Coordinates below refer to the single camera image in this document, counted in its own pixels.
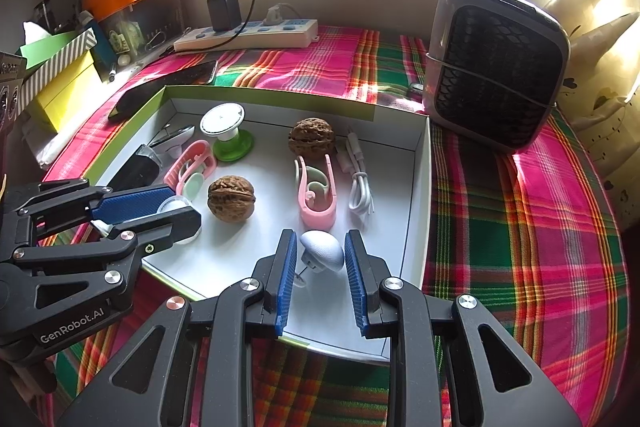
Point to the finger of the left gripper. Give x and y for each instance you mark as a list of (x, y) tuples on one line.
[(23, 259), (64, 204)]

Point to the cream heart-print curtain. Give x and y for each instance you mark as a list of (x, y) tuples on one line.
[(600, 93)]

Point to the black rectangular case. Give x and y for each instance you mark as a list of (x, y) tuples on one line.
[(140, 169)]

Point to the striped grey white box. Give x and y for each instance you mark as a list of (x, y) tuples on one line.
[(69, 53)]

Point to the yellow box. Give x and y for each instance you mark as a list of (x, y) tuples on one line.
[(67, 93)]

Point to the small silver cylinder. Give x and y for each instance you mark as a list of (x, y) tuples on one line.
[(415, 90)]

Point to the black charger adapter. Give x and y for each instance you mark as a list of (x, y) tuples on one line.
[(224, 15)]

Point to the white egg-shaped keychain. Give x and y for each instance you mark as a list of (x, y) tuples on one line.
[(321, 252)]

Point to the green white cardboard tray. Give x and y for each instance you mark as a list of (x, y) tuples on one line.
[(396, 146)]

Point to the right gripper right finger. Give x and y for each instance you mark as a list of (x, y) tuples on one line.
[(454, 344)]

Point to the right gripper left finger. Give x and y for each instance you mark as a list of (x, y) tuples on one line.
[(193, 360)]

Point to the brown walnut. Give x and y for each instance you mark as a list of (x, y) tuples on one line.
[(231, 199), (311, 138)]

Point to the white green thread spool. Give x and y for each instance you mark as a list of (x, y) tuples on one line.
[(223, 124)]

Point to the green box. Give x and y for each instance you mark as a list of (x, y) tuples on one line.
[(40, 51)]

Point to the white power strip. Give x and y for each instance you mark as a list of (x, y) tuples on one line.
[(290, 34)]

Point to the grey black desk heater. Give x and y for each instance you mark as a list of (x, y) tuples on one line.
[(493, 69)]

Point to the white plug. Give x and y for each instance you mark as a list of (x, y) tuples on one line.
[(274, 16)]

